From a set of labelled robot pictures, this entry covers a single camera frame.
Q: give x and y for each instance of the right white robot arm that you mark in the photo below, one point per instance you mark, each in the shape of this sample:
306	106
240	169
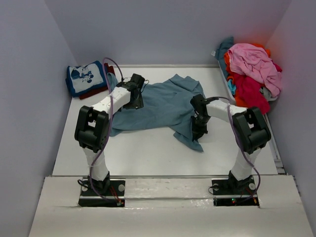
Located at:
251	134

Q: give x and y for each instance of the light blue t shirt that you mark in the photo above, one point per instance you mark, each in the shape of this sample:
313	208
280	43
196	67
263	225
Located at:
231	86

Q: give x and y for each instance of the magenta t shirt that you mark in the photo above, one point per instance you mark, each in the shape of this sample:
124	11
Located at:
248	92

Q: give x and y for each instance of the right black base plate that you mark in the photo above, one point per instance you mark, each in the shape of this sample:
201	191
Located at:
223	195

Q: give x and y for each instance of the teal t shirt in pile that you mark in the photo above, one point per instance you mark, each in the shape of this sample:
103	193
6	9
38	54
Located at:
223	47

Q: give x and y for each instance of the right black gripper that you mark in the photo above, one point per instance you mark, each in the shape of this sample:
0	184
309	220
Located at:
198	133

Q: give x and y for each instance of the folded dark red t shirt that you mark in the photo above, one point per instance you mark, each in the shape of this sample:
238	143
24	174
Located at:
96	80

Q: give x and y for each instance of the folded blue mickey t shirt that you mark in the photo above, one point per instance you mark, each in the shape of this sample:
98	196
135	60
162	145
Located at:
73	82

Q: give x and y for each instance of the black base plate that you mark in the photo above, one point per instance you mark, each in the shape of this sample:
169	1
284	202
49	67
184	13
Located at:
223	195
113	196

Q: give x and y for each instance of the grey white t shirt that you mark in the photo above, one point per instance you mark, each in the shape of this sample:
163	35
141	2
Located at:
267	94

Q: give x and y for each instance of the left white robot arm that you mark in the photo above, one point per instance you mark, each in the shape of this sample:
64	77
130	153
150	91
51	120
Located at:
94	126

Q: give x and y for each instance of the pink t shirt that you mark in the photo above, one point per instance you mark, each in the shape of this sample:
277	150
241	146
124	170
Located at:
254	62

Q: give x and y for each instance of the grey-blue t shirt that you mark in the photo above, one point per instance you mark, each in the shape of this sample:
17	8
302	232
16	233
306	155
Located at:
166	104

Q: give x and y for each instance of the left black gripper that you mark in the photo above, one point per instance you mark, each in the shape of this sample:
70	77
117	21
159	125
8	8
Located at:
137	104

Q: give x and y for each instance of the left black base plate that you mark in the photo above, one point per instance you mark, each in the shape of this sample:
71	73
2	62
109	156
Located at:
113	196

